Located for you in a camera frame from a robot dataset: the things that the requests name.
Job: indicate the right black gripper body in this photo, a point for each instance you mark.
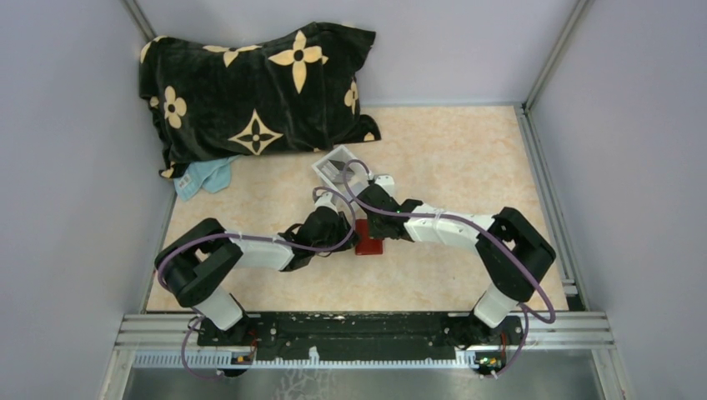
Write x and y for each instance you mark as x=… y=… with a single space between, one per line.
x=374 y=228

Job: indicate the white plastic card box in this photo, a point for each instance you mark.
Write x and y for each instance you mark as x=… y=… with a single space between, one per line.
x=355 y=172

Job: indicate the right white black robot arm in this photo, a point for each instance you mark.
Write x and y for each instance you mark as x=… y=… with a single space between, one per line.
x=515 y=255

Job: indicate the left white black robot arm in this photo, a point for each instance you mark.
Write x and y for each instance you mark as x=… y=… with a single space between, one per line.
x=194 y=267

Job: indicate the grey card stack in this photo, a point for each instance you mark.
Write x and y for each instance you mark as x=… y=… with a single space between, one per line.
x=333 y=170

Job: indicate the light blue cloth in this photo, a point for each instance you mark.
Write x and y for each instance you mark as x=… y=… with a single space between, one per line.
x=210 y=176

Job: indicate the black floral pillow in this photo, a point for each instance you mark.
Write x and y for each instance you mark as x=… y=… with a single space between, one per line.
x=293 y=94

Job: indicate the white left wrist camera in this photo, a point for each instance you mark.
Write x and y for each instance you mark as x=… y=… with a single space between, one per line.
x=326 y=201

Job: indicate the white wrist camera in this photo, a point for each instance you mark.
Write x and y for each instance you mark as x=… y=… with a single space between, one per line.
x=326 y=201
x=386 y=182

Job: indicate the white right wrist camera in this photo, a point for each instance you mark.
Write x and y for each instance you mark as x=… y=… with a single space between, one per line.
x=386 y=182

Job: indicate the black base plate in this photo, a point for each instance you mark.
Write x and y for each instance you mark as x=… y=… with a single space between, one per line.
x=364 y=337

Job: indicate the aluminium front rail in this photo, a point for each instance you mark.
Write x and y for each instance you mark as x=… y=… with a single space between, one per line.
x=169 y=340

